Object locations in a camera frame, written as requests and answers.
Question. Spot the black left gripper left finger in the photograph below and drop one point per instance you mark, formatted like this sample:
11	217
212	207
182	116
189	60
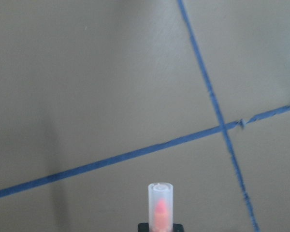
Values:
143	227

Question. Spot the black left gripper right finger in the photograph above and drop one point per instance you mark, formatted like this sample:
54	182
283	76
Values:
178	228

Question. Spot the orange marker pen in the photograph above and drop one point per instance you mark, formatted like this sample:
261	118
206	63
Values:
160	207

